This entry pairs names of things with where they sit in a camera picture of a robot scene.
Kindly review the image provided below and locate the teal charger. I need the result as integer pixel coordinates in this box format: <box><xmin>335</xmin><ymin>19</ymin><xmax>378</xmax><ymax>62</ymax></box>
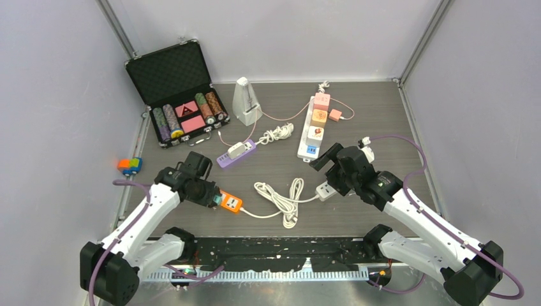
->
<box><xmin>213</xmin><ymin>192</ymin><xmax>223</xmax><ymax>207</ymax></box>

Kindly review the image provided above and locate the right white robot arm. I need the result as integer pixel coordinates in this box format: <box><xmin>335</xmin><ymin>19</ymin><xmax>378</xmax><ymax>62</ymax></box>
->
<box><xmin>309</xmin><ymin>143</ymin><xmax>503</xmax><ymax>305</ymax></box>

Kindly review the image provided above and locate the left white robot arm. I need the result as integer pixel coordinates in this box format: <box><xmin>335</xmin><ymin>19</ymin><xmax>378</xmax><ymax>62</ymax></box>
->
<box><xmin>79</xmin><ymin>151</ymin><xmax>221</xmax><ymax>305</ymax></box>

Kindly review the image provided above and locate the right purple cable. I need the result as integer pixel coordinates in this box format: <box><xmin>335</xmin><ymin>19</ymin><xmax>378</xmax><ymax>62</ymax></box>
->
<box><xmin>367</xmin><ymin>135</ymin><xmax>525</xmax><ymax>301</ymax></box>

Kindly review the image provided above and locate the white adapter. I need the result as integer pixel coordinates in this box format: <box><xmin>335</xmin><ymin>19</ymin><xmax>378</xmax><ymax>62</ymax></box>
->
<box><xmin>227</xmin><ymin>142</ymin><xmax>246</xmax><ymax>159</ymax></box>

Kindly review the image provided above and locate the black poker chip case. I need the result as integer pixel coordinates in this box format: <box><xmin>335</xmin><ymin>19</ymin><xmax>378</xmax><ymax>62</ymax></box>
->
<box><xmin>124</xmin><ymin>39</ymin><xmax>231</xmax><ymax>148</ymax></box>

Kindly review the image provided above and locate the white cube socket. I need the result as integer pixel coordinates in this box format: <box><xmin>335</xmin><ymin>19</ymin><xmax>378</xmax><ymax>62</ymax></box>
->
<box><xmin>306</xmin><ymin>126</ymin><xmax>325</xmax><ymax>147</ymax></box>

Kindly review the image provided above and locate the orange blue toy car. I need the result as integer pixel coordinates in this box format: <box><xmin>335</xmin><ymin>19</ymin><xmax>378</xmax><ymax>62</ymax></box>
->
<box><xmin>117</xmin><ymin>157</ymin><xmax>143</xmax><ymax>177</ymax></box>

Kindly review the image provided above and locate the pink cube socket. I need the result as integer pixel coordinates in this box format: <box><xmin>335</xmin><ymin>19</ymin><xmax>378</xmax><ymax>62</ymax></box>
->
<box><xmin>313</xmin><ymin>92</ymin><xmax>330</xmax><ymax>112</ymax></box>

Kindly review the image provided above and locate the white grey power strip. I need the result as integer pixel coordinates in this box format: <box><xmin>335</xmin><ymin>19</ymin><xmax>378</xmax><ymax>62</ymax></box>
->
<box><xmin>315</xmin><ymin>181</ymin><xmax>337</xmax><ymax>201</ymax></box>

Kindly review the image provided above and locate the white bundled cord with plug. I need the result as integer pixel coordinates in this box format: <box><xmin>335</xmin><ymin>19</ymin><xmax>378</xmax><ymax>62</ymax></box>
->
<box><xmin>255</xmin><ymin>122</ymin><xmax>295</xmax><ymax>147</ymax></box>

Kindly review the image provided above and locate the purple power strip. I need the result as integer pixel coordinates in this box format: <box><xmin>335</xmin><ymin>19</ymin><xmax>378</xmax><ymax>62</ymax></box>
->
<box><xmin>216</xmin><ymin>140</ymin><xmax>256</xmax><ymax>168</ymax></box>

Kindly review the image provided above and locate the long white colourful power strip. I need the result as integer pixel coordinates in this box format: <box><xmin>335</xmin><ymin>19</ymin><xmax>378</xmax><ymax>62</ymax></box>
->
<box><xmin>297</xmin><ymin>96</ymin><xmax>323</xmax><ymax>163</ymax></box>

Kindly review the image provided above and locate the salmon pink charger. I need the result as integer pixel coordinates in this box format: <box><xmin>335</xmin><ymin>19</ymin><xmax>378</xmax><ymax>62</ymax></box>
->
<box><xmin>328</xmin><ymin>109</ymin><xmax>342</xmax><ymax>122</ymax></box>

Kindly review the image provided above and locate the white metronome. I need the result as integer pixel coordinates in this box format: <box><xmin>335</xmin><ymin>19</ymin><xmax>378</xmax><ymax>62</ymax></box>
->
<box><xmin>232</xmin><ymin>77</ymin><xmax>263</xmax><ymax>126</ymax></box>

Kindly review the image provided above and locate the orange power strip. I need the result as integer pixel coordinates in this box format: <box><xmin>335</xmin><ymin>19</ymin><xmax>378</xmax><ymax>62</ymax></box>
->
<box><xmin>220</xmin><ymin>190</ymin><xmax>243</xmax><ymax>214</ymax></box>

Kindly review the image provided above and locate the white coiled cable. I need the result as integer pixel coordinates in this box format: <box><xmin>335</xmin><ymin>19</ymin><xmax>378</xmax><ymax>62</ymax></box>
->
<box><xmin>241</xmin><ymin>177</ymin><xmax>320</xmax><ymax>230</ymax></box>

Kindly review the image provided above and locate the tan dragon cube socket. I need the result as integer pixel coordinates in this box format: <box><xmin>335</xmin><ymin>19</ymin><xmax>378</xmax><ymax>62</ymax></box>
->
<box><xmin>310</xmin><ymin>109</ymin><xmax>328</xmax><ymax>128</ymax></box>

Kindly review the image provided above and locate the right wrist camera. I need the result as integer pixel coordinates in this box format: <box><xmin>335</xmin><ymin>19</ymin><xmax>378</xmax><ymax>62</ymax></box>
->
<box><xmin>358</xmin><ymin>136</ymin><xmax>375</xmax><ymax>164</ymax></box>

